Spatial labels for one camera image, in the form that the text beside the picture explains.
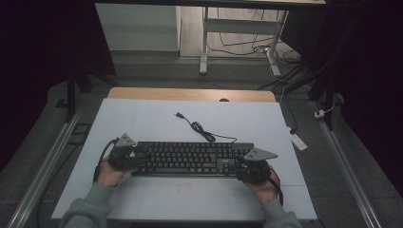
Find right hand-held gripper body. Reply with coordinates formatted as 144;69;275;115
235;147;279;185

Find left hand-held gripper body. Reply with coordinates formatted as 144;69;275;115
108;133;144;171

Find black computer keyboard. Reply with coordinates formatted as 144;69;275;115
131;141;255;178

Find person's right hand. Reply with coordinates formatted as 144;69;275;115
246;165;281;205

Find white table board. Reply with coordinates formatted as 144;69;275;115
50;98;318;221

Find white power strip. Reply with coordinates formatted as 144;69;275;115
286;125;309;152

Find wooden table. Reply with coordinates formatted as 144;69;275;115
106;86;277;104

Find black metal stand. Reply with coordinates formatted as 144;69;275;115
64;61;93;124

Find black tripod stand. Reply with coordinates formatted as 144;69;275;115
278;60;337;131

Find white cabinet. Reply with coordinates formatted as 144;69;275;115
94;3;182;52

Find left hand-held gripper cable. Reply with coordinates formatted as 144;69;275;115
92;137;121;183

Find hand-held gripper cable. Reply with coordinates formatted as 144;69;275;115
266;169;285;207
92;137;121;183

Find right hand-held gripper cable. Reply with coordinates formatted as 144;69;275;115
266;169;285;207

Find black keyboard cable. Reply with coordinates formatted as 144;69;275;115
174;111;239;144

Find aluminium floor rail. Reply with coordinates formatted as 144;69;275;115
311;100;383;228
6;108;84;228

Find black floor cables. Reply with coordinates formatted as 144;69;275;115
207;8;303;91

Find white desk frame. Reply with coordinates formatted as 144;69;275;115
199;6;290;77

